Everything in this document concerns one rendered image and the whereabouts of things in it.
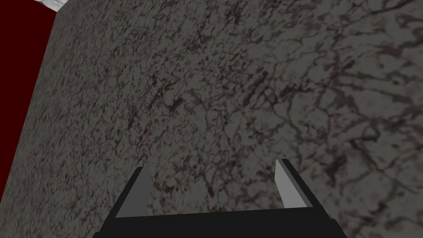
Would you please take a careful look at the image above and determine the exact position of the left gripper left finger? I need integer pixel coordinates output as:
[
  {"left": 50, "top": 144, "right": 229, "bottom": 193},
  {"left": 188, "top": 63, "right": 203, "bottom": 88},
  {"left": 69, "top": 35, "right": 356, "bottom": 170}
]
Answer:
[{"left": 112, "top": 166, "right": 152, "bottom": 219}]

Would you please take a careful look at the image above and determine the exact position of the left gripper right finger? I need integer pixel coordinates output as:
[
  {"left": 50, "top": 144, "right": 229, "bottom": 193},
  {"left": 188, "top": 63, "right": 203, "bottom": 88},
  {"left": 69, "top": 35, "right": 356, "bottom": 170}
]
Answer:
[{"left": 275, "top": 158, "right": 323, "bottom": 209}]

